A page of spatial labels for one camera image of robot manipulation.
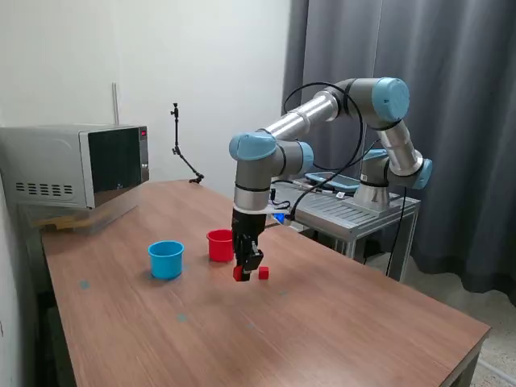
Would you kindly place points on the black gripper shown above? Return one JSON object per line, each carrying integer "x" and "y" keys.
{"x": 248, "y": 225}

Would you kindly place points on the red cube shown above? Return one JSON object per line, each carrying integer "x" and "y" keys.
{"x": 263, "y": 273}
{"x": 238, "y": 274}

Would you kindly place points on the silver blue UR5e robot arm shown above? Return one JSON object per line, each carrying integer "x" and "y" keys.
{"x": 298, "y": 115}

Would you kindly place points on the red plastic cup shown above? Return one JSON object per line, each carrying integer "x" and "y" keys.
{"x": 219, "y": 248}

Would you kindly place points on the black flat strip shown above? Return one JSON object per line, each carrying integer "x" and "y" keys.
{"x": 272, "y": 226}

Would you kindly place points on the blue plastic cup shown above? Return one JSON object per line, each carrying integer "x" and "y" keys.
{"x": 165, "y": 262}

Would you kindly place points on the grey metal robot stand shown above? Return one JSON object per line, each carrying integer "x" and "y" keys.
{"x": 342, "y": 209}

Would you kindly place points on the blue teach pendant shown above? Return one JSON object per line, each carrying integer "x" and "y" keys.
{"x": 344, "y": 184}

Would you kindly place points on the wooden board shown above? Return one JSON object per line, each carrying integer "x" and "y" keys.
{"x": 60, "y": 223}

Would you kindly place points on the white vertical pole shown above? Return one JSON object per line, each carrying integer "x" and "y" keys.
{"x": 115, "y": 105}

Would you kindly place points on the silver microwave oven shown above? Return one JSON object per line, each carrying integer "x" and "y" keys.
{"x": 48, "y": 161}

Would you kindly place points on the grey curtain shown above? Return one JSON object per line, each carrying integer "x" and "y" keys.
{"x": 475, "y": 161}

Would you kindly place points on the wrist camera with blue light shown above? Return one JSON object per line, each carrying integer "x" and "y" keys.
{"x": 281, "y": 218}

